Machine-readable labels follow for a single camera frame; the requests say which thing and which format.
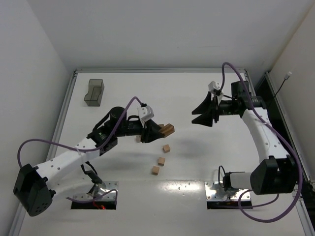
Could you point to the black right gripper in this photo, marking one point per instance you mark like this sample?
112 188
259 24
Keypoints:
216 111

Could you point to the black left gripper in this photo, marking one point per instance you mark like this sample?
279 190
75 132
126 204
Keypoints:
145 131

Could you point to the striped wooden block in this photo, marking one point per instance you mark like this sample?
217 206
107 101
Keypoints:
167 130

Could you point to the small wooden cube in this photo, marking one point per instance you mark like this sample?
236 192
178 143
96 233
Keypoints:
161 161
155 170
166 148
137 139

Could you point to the translucent grey plastic bin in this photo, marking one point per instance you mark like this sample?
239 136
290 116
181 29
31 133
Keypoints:
95 92

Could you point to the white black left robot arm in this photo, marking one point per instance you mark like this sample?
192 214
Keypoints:
35 186

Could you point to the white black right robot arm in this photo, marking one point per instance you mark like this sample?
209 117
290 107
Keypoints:
277 171

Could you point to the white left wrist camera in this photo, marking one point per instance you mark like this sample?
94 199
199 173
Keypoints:
145 113

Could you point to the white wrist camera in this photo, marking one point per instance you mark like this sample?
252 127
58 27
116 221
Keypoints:
145 113
215 89

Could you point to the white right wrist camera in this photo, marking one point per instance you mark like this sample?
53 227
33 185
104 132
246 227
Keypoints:
215 89

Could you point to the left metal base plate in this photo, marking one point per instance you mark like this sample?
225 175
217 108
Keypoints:
103 192

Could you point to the metal base plate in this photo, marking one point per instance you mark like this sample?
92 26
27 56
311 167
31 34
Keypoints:
103 192
215 193

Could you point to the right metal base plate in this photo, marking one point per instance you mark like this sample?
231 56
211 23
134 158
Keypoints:
215 193

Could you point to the aluminium table frame rail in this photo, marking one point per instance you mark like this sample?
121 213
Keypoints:
147 70

